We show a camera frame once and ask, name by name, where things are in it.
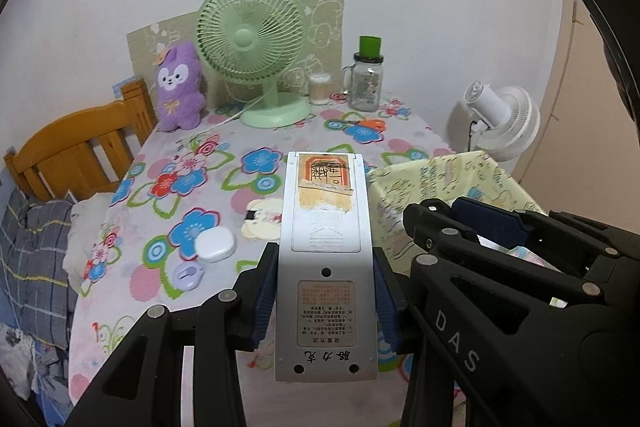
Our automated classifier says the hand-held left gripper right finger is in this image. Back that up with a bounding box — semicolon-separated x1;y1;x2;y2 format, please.
372;247;463;427

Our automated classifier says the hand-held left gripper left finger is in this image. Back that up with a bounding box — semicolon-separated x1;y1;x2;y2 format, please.
65;242;281;427

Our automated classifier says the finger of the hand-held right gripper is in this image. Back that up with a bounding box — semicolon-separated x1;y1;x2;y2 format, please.
457;197;640;308
402;201;603;427

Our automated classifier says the yellow cartoon paper box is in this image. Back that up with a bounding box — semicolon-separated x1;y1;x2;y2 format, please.
367;149;551;288

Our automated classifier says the white round case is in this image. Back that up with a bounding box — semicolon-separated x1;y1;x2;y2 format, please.
194;228;237;264

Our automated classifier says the silver remote control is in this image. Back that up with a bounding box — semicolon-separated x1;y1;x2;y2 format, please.
274;151;378;383

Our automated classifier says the small purple case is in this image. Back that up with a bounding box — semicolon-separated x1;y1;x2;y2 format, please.
171;261;204;293

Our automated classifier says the white standing fan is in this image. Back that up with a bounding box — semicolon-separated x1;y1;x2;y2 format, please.
447;81;542;162

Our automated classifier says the glass jar with green lid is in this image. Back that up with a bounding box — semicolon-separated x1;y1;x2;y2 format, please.
341;35;386;112

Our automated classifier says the beige door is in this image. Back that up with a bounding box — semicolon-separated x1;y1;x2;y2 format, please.
515;0;640;188

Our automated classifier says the cotton swab jar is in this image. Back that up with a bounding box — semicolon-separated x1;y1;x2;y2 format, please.
307;72;333;106

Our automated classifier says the purple plush toy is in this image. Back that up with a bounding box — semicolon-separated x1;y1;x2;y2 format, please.
152;42;207;132

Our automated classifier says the patterned cardboard sheet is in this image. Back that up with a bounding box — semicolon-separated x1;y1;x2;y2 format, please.
126;0;347;98

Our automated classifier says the light patterned clothing pile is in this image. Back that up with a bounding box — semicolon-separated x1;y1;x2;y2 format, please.
0;322;71;427

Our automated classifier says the green desk fan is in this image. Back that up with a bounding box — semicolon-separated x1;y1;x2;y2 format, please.
196;0;312;129

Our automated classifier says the white fan cable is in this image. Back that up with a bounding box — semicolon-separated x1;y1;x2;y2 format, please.
202;97;266;130

